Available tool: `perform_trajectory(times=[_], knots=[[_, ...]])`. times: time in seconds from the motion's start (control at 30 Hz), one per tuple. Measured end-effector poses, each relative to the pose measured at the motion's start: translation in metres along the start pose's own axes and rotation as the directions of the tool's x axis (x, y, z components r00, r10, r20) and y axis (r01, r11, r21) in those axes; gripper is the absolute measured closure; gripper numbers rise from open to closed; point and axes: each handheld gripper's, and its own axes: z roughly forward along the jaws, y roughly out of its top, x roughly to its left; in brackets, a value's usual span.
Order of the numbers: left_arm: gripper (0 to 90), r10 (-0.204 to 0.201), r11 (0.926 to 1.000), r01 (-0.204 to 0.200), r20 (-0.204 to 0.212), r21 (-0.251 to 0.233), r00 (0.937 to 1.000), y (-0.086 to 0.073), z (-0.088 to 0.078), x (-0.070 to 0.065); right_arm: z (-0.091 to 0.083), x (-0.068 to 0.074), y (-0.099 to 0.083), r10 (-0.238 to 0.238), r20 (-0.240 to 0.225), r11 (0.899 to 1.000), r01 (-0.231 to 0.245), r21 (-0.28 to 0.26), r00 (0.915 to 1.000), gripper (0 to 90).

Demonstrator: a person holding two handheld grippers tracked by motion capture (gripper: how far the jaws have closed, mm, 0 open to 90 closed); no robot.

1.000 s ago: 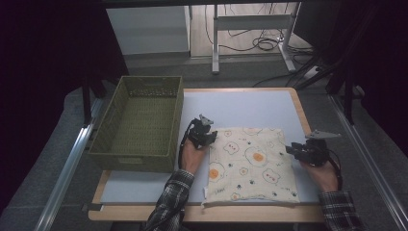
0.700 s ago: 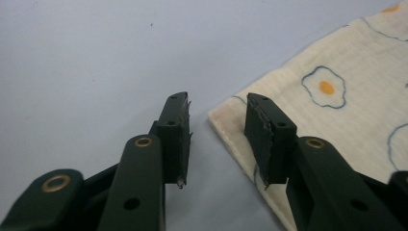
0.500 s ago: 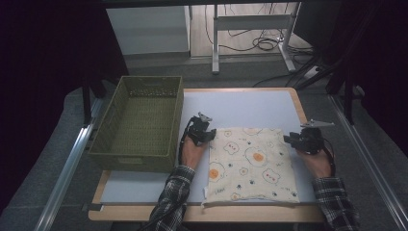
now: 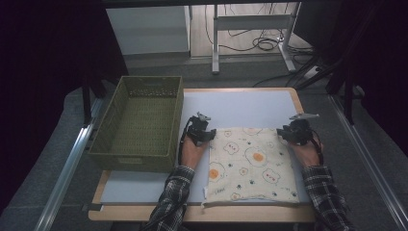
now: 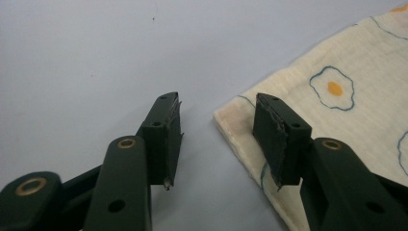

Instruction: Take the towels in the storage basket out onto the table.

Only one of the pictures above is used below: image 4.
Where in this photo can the person's right hand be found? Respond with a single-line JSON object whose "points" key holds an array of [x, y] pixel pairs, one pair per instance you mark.
{"points": [[309, 154]]}

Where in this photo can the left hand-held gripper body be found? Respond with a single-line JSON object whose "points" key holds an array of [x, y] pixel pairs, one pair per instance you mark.
{"points": [[196, 130]]}

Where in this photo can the person's left hand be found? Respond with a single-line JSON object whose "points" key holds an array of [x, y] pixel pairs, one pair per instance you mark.
{"points": [[192, 154]]}

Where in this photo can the white cabinet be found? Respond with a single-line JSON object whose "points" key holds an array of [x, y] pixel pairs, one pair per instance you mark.
{"points": [[147, 30]]}

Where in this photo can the cream printed cloth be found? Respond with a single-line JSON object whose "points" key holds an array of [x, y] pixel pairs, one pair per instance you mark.
{"points": [[253, 166]]}

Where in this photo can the aluminium rail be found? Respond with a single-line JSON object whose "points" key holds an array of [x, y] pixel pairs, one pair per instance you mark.
{"points": [[369, 160], [69, 163]]}

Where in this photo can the white desk frame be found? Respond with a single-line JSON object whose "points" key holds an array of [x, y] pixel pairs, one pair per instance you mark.
{"points": [[250, 22]]}

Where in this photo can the light wooden table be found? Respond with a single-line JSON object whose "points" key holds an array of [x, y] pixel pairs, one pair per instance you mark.
{"points": [[224, 216]]}

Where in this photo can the white power strip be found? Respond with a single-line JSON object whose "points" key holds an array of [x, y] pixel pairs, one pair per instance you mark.
{"points": [[310, 73]]}

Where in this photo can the black tape piece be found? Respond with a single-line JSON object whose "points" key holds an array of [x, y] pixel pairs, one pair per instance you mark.
{"points": [[94, 207]]}

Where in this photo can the black stand leg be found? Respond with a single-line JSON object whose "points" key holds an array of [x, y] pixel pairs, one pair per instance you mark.
{"points": [[86, 102], [349, 99]]}

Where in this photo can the green woven plastic basket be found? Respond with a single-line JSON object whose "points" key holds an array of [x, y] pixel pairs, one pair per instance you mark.
{"points": [[141, 128]]}

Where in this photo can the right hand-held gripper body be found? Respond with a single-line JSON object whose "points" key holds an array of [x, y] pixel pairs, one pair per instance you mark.
{"points": [[300, 131]]}

